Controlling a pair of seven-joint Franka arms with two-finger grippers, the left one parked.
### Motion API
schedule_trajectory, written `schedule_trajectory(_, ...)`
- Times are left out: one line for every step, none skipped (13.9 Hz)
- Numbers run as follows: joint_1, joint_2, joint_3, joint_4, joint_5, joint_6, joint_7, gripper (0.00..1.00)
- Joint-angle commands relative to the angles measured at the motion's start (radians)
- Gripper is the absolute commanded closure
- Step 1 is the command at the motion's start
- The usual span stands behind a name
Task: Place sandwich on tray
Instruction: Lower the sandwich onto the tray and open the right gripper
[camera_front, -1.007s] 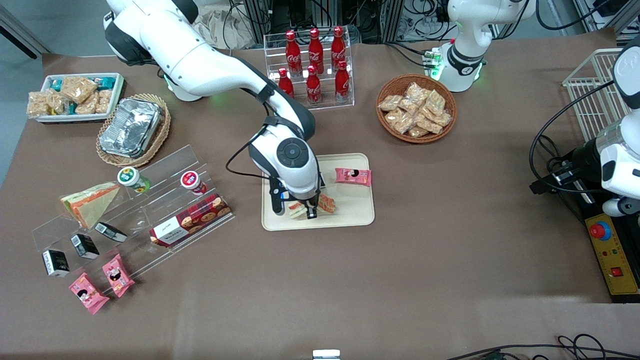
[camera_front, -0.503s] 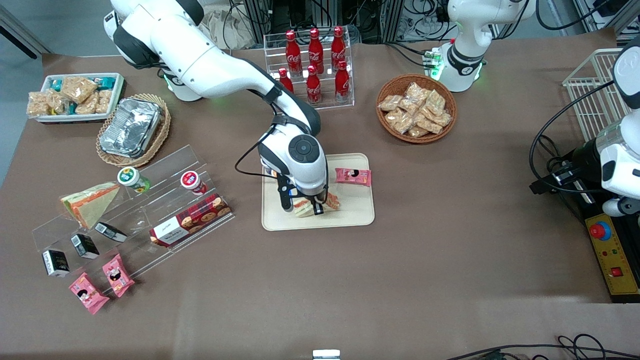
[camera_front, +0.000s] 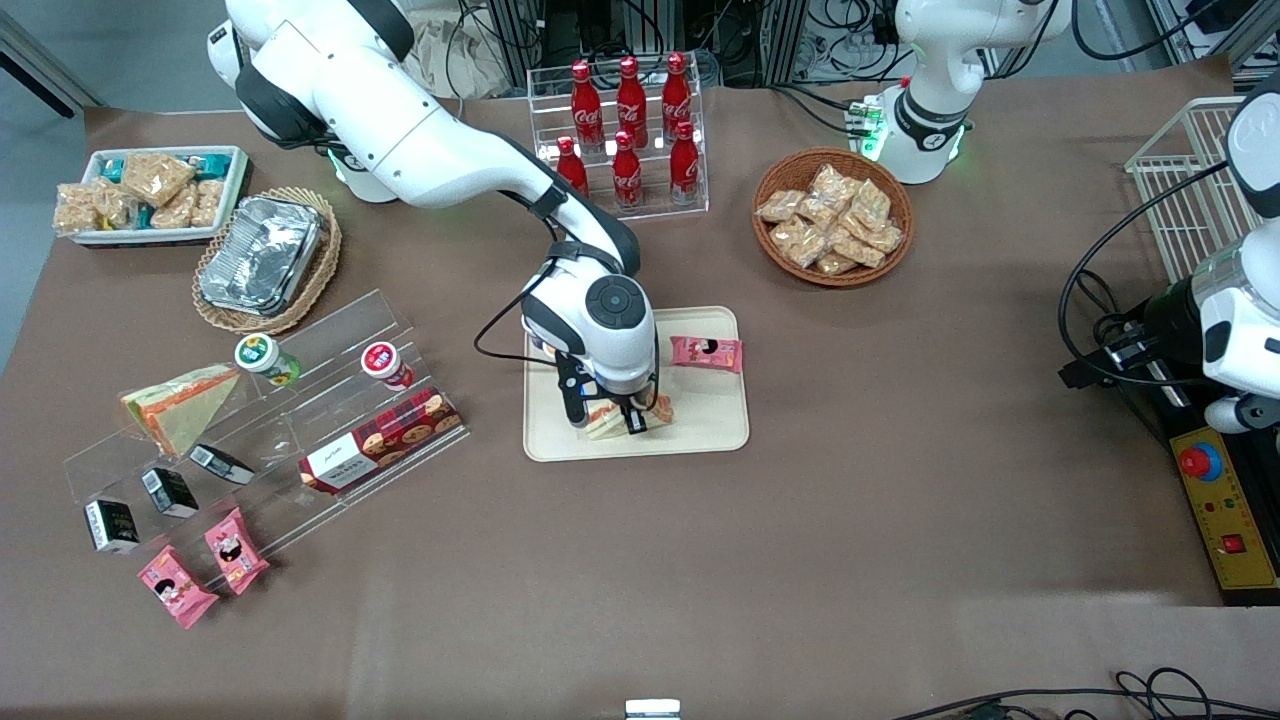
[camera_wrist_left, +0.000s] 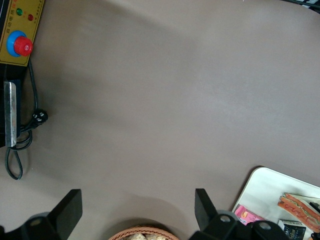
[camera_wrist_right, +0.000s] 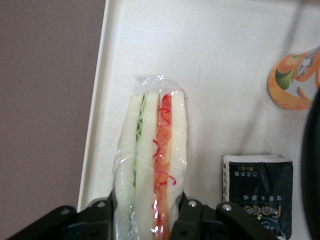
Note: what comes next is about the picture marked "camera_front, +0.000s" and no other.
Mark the beige plastic tray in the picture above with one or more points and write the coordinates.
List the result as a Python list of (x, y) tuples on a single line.
[(700, 420)]

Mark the clear rice cracker packet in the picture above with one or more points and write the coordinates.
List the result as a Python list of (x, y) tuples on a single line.
[(886, 238), (115, 207), (157, 176), (858, 250), (207, 202), (175, 212), (780, 206), (836, 264), (75, 210), (870, 203), (830, 183), (797, 242)]

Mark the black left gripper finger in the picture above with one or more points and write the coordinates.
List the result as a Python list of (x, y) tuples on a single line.
[(1125, 348), (1085, 373)]

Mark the pink snack pack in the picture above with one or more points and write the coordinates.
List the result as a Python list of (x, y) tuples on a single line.
[(706, 354), (236, 552), (177, 588)]

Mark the beige cloth bag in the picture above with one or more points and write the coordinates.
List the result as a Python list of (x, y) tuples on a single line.
[(470, 60)]

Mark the triangle sandwich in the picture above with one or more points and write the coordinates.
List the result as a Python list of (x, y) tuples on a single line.
[(185, 410), (608, 422)]

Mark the red cola bottle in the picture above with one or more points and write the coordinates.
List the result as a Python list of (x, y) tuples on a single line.
[(586, 105), (631, 100), (676, 95), (627, 175), (684, 168), (573, 170)]

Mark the small white device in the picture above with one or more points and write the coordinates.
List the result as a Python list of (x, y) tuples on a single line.
[(653, 709)]

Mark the green lid cup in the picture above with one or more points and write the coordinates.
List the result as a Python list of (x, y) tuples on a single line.
[(262, 355)]

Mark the red lid cup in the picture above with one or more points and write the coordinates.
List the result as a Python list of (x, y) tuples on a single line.
[(384, 362)]

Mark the small black box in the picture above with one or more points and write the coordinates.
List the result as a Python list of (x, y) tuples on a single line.
[(222, 464), (112, 527), (170, 492)]

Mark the yellow emergency stop box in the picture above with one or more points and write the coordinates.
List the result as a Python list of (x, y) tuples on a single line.
[(1225, 510)]

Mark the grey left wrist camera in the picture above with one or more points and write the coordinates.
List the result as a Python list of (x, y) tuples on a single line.
[(1240, 413)]

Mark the oval light wicker basket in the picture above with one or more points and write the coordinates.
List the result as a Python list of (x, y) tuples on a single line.
[(320, 270)]

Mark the round brown wicker basket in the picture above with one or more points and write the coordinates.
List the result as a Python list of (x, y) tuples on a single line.
[(900, 260)]

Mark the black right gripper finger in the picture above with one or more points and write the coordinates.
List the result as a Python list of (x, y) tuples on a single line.
[(578, 408), (636, 417)]

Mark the teal snack packet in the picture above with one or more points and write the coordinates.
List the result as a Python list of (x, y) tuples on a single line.
[(113, 169), (213, 163)]

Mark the stacked foil containers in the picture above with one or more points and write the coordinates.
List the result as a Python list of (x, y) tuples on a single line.
[(260, 255)]

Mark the clear acrylic bottle rack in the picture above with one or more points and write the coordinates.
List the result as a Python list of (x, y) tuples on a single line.
[(660, 212)]

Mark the white rectangular bin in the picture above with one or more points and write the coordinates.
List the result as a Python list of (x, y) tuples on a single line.
[(238, 190)]

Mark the clear acrylic stepped shelf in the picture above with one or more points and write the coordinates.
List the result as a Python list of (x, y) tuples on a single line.
[(320, 400)]

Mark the dark frame bar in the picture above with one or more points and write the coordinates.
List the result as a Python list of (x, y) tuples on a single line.
[(40, 75)]

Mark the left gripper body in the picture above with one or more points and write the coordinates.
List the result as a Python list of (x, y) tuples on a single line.
[(1167, 318)]

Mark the red plaid cookie box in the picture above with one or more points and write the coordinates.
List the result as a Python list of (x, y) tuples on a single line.
[(385, 440)]

